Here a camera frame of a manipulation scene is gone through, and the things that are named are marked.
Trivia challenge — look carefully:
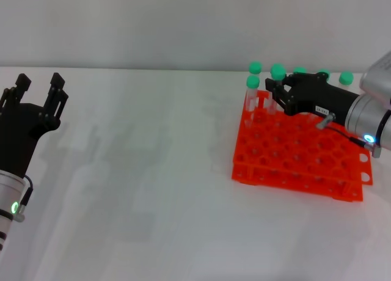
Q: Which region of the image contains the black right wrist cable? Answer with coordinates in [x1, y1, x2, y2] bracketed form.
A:
[316, 112, 381, 158]

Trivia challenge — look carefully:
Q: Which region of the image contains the grey left wrist cable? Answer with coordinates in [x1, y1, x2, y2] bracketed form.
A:
[13, 174, 34, 222]

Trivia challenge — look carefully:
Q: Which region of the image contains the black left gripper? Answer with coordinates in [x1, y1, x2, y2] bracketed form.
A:
[0, 72, 68, 178]

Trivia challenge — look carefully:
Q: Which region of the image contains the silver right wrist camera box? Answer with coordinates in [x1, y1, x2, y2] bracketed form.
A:
[359, 50, 391, 106]

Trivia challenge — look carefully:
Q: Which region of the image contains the orange test tube rack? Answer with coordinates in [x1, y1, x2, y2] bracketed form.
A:
[231, 90, 374, 204]

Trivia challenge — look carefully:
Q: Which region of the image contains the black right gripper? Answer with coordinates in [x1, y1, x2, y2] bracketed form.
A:
[265, 73, 361, 126]

